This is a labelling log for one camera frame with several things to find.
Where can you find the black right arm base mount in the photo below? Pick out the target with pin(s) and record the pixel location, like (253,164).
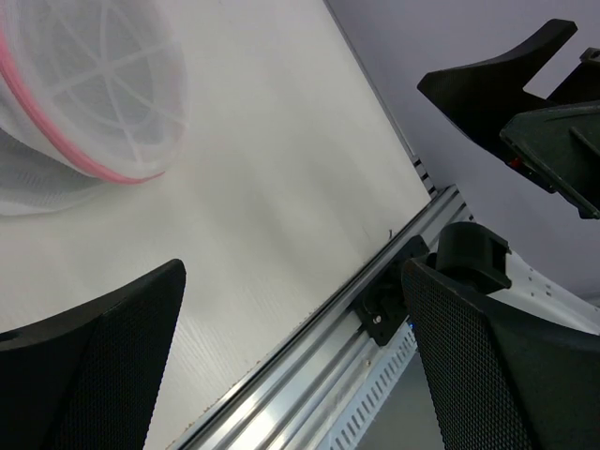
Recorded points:
(381,307)

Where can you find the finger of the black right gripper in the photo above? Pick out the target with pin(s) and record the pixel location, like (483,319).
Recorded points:
(481,98)

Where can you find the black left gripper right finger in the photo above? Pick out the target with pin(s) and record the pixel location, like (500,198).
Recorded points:
(499,377)

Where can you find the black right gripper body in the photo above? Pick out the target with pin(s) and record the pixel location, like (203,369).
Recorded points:
(561,143)

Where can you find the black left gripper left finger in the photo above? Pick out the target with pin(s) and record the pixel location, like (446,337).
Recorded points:
(88,378)

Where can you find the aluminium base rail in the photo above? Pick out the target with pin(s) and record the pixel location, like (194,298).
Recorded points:
(291,400)

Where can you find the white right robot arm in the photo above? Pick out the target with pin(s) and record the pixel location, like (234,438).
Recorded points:
(485,261)

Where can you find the white slotted cable duct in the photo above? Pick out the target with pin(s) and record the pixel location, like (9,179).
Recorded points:
(352,423)

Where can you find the white mesh laundry bag pink trim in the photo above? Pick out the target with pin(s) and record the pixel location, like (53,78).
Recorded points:
(93,93)

